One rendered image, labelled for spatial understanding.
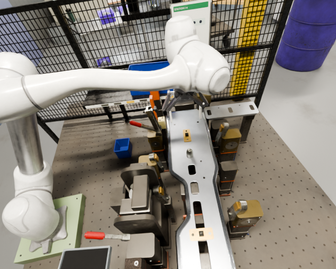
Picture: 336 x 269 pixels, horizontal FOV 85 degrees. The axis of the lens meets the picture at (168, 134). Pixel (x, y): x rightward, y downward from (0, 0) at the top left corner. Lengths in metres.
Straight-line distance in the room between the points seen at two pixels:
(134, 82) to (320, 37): 3.07
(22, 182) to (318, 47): 3.50
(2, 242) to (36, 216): 1.46
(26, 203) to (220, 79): 0.92
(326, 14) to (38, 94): 3.17
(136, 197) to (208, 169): 0.37
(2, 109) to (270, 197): 1.19
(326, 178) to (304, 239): 1.21
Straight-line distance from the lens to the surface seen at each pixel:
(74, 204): 1.25
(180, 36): 0.61
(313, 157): 2.40
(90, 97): 1.37
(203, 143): 0.93
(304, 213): 1.22
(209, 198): 0.79
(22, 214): 1.04
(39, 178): 1.12
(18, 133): 0.93
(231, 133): 0.93
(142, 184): 0.63
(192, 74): 0.50
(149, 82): 0.50
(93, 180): 1.33
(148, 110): 0.81
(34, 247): 1.25
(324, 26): 3.34
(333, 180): 2.33
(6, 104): 0.64
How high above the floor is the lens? 1.74
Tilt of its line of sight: 49 degrees down
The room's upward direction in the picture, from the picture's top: 11 degrees counter-clockwise
